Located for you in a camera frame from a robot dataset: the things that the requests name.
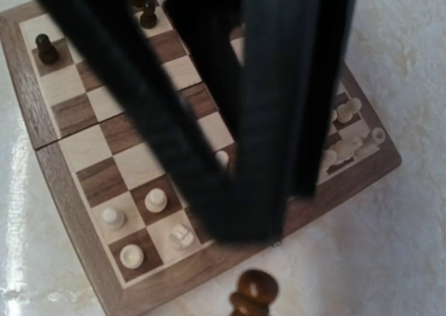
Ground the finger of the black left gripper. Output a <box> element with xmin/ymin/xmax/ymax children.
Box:
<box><xmin>240</xmin><ymin>0</ymin><xmax>355</xmax><ymax>243</ymax></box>
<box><xmin>20</xmin><ymin>0</ymin><xmax>245</xmax><ymax>246</ymax></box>

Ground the dark piece back rank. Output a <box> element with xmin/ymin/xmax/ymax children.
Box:
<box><xmin>139</xmin><ymin>1</ymin><xmax>157</xmax><ymax>29</ymax></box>

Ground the dark pawn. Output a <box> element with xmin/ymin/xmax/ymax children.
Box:
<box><xmin>35</xmin><ymin>33</ymin><xmax>59</xmax><ymax>65</ymax></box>
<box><xmin>229</xmin><ymin>269</ymin><xmax>279</xmax><ymax>316</ymax></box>

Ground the white chess pieces row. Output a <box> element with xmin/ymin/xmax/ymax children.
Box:
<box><xmin>100</xmin><ymin>98</ymin><xmax>387</xmax><ymax>270</ymax></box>

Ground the dark pawn in tray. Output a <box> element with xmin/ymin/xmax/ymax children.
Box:
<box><xmin>229</xmin><ymin>269</ymin><xmax>279</xmax><ymax>316</ymax></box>

